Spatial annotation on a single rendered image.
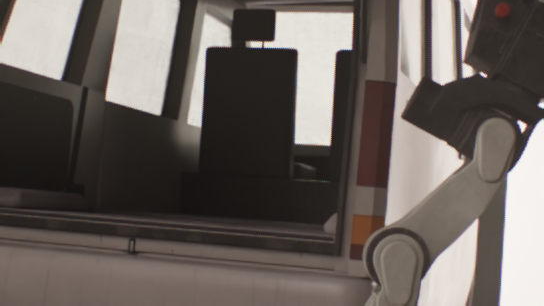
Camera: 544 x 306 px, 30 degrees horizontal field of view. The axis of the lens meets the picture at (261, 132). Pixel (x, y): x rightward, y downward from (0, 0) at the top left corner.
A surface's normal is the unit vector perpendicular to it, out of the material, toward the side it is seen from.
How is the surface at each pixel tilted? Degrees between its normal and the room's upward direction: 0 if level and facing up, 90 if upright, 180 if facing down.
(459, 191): 106
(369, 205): 85
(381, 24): 75
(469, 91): 90
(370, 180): 85
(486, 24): 90
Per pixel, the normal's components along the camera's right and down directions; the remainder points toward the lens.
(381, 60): 0.04, -0.33
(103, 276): -0.30, -0.18
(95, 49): 0.94, 0.14
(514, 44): -0.16, 0.07
